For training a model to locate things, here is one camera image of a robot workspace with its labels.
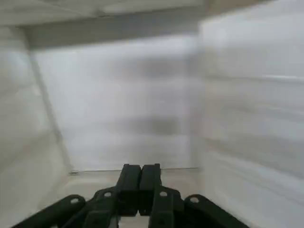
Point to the white folding storage box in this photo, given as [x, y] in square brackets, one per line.
[118, 95]

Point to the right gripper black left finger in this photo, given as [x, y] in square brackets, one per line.
[128, 185]

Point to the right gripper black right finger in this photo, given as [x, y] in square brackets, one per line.
[150, 185]

